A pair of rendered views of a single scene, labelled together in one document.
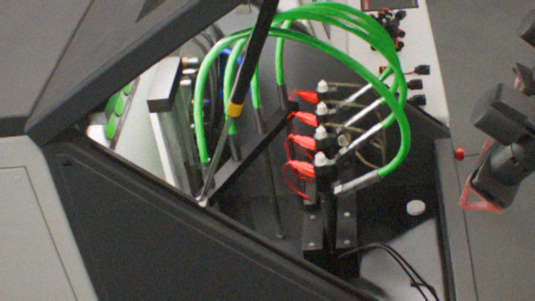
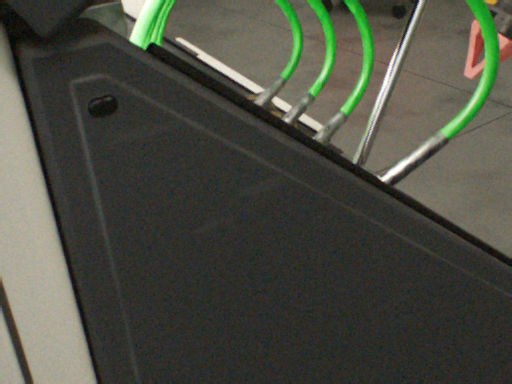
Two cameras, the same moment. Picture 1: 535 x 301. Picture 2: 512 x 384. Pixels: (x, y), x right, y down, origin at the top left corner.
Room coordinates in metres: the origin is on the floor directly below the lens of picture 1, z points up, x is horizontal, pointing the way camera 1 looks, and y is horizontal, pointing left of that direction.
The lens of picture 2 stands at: (0.62, 0.38, 1.54)
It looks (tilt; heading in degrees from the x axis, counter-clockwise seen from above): 27 degrees down; 324
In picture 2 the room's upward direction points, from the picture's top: 6 degrees counter-clockwise
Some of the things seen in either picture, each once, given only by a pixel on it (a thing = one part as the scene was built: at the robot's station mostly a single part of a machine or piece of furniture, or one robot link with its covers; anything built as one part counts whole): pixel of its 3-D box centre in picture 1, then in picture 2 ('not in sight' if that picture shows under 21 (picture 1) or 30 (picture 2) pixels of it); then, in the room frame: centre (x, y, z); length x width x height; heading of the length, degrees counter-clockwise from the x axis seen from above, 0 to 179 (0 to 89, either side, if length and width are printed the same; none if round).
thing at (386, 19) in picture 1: (388, 26); not in sight; (1.90, -0.36, 1.01); 0.23 x 0.11 x 0.06; 170
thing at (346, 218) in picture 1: (333, 218); not in sight; (1.32, -0.11, 0.91); 0.34 x 0.10 x 0.15; 170
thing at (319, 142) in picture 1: (333, 181); not in sight; (1.28, -0.11, 1.03); 0.05 x 0.03 x 0.21; 80
